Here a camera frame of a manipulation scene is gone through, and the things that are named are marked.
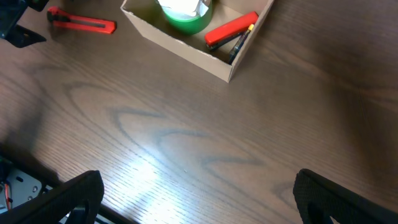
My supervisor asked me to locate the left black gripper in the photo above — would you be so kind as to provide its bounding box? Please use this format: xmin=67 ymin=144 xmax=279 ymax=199
xmin=1 ymin=0 xmax=49 ymax=48

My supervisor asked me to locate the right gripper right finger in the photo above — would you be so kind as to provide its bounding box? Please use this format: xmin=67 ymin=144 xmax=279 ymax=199
xmin=293 ymin=169 xmax=397 ymax=224

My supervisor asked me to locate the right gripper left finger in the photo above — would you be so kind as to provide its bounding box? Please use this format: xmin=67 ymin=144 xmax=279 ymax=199
xmin=1 ymin=170 xmax=104 ymax=224

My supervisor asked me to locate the green tape roll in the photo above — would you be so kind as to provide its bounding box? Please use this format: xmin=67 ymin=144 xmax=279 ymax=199
xmin=164 ymin=3 xmax=213 ymax=35

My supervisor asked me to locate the black gold correction tape dispenser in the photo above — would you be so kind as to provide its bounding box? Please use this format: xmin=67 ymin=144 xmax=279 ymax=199
xmin=228 ymin=24 xmax=254 ymax=64

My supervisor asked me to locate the yellow sticky note pad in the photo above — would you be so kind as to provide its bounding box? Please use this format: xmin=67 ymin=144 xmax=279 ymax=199
xmin=157 ymin=0 xmax=212 ymax=21

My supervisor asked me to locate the red utility knife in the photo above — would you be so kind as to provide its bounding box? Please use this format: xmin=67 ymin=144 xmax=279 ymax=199
xmin=47 ymin=6 xmax=116 ymax=34

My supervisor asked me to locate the open cardboard box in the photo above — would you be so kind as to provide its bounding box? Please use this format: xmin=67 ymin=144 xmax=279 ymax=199
xmin=121 ymin=0 xmax=274 ymax=82

